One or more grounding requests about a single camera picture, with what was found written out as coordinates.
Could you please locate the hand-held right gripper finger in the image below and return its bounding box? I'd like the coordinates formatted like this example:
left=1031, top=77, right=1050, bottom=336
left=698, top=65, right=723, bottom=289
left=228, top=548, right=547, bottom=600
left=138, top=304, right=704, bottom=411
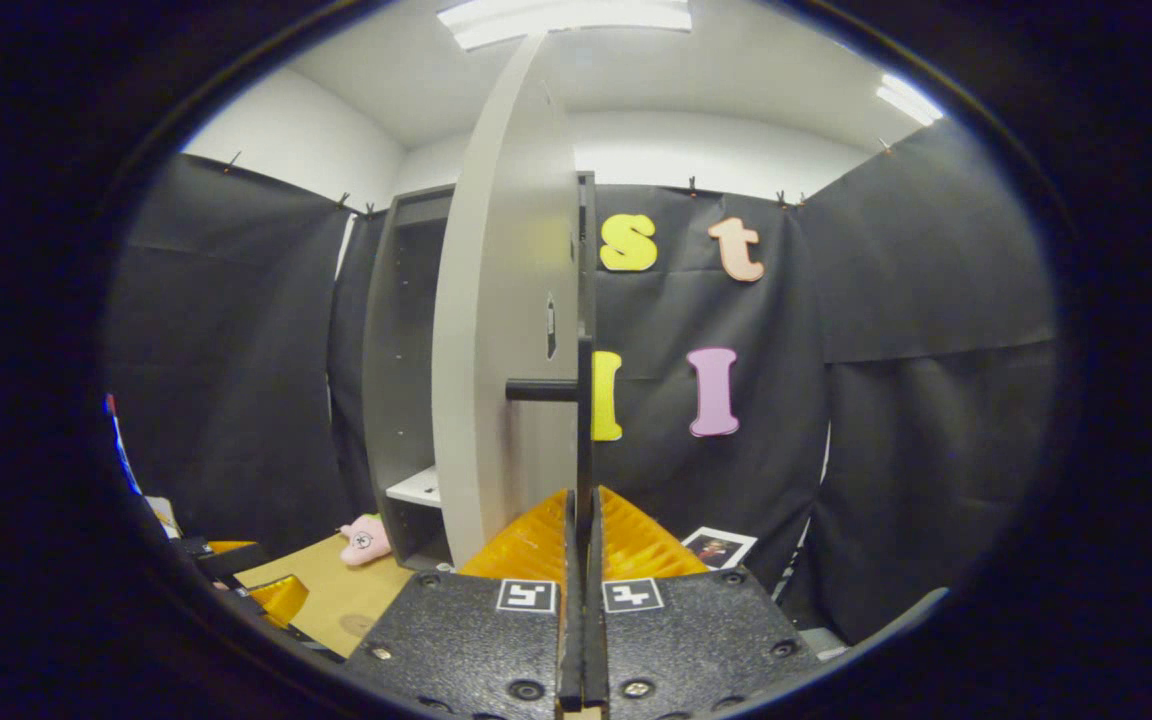
left=344, top=488, right=585, bottom=720
left=586, top=486, right=823, bottom=720

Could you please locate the black door handle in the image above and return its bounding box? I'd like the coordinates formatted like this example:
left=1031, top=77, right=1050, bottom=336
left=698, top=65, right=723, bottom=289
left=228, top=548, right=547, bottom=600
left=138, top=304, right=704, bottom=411
left=506, top=335, right=597, bottom=523

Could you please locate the white cabinet shelf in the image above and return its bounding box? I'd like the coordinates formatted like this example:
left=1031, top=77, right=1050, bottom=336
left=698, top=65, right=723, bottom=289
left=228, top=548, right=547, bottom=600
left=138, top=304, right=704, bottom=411
left=386, top=465, right=443, bottom=509

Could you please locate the pink plush toy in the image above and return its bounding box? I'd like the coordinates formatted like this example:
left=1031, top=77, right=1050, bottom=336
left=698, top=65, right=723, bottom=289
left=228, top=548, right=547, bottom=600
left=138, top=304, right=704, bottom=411
left=338, top=514, right=393, bottom=569

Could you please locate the white book with portrait cover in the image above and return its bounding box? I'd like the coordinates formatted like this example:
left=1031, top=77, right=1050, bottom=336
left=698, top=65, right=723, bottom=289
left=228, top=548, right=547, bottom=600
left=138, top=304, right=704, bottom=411
left=681, top=526, right=759, bottom=571

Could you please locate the black backdrop cloth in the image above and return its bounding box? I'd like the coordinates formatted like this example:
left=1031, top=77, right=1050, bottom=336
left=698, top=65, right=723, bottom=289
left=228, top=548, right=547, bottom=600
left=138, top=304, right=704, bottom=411
left=104, top=118, right=1062, bottom=646

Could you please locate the long ceiling light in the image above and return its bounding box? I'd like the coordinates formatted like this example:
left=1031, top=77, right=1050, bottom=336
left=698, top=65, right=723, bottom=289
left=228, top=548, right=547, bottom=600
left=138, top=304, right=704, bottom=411
left=436, top=0, right=694, bottom=51

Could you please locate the small ceiling light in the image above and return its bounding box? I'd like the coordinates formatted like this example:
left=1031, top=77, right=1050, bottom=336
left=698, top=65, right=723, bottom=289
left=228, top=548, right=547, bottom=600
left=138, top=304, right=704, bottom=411
left=876, top=72, right=945, bottom=127

